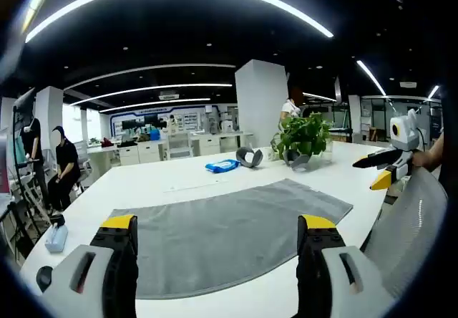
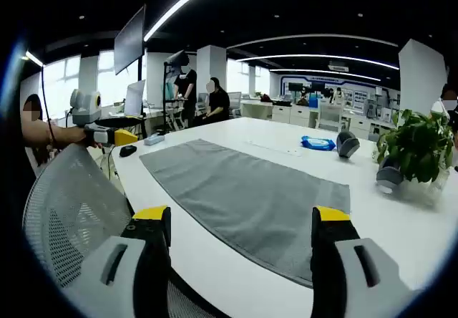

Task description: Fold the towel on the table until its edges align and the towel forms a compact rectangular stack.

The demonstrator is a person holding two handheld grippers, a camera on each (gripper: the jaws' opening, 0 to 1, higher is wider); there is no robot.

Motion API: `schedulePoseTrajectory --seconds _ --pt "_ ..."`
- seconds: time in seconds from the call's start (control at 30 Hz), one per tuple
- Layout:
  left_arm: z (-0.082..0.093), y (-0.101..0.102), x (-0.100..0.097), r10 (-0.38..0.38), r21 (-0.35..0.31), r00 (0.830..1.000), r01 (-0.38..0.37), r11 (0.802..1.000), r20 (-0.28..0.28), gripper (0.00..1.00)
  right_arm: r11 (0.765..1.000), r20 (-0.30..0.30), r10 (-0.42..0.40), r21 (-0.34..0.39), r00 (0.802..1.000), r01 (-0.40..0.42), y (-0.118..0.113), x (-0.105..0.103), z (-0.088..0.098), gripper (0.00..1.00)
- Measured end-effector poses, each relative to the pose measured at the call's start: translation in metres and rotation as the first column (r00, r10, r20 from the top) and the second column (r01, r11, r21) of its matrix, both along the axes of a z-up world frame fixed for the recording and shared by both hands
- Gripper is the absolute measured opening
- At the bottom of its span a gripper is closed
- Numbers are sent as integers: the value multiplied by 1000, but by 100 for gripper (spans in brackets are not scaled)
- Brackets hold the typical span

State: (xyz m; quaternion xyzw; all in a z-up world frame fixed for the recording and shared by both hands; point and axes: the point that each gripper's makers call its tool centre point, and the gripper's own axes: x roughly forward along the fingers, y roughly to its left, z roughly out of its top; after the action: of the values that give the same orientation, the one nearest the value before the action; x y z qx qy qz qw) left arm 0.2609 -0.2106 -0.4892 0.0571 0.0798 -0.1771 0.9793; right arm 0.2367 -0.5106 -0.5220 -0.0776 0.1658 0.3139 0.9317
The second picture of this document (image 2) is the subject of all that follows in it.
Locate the grey mesh office chair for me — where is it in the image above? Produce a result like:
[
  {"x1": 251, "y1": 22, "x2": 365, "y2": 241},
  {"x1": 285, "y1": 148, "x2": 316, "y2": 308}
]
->
[{"x1": 21, "y1": 143, "x2": 223, "y2": 318}]

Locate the person's left hand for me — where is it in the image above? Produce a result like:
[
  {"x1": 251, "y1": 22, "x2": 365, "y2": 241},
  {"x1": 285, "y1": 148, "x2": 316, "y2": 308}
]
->
[{"x1": 66, "y1": 126, "x2": 104, "y2": 150}]

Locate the grey towel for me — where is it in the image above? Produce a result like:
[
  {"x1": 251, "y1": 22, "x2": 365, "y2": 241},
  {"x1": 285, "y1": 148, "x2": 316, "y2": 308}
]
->
[{"x1": 138, "y1": 138, "x2": 351, "y2": 289}]

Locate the blue wet wipes pack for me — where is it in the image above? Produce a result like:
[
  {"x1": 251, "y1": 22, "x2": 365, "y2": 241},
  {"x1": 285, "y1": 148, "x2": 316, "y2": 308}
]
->
[{"x1": 300, "y1": 135, "x2": 336, "y2": 152}]

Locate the white table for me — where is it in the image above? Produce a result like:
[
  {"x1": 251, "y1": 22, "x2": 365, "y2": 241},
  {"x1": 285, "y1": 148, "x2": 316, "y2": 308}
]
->
[{"x1": 110, "y1": 116, "x2": 458, "y2": 318}]

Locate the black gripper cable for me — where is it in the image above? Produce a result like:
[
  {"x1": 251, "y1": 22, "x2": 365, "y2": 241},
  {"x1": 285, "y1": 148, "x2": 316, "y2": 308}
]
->
[{"x1": 41, "y1": 65, "x2": 54, "y2": 143}]

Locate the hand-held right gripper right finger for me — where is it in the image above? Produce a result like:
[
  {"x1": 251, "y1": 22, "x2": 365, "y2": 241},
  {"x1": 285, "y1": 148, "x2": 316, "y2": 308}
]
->
[{"x1": 310, "y1": 206, "x2": 427, "y2": 318}]

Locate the green potted plant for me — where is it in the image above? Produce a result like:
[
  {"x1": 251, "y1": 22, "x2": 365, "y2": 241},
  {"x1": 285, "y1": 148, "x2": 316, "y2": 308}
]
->
[{"x1": 371, "y1": 108, "x2": 455, "y2": 204}]

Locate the white chair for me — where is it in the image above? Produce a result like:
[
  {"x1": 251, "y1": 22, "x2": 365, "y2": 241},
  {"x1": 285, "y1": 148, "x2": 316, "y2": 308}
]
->
[{"x1": 316, "y1": 102, "x2": 344, "y2": 133}]

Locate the grey rolled band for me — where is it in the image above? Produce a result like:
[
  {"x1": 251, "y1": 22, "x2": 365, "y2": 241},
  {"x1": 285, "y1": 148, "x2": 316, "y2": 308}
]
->
[{"x1": 336, "y1": 130, "x2": 361, "y2": 160}]

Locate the white display panel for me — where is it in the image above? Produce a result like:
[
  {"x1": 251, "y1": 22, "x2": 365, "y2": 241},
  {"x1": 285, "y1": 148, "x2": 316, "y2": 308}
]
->
[{"x1": 124, "y1": 79, "x2": 147, "y2": 117}]

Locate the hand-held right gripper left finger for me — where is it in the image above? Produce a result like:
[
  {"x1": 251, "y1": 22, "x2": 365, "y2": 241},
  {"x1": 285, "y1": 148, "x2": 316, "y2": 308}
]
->
[{"x1": 60, "y1": 205, "x2": 172, "y2": 318}]

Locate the large black monitor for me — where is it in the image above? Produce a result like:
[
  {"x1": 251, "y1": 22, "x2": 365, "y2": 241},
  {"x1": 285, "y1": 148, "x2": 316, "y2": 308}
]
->
[{"x1": 113, "y1": 4, "x2": 147, "y2": 77}]

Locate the black monitor base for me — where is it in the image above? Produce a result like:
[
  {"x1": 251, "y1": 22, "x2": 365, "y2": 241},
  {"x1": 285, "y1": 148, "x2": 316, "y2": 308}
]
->
[{"x1": 94, "y1": 116, "x2": 146, "y2": 127}]

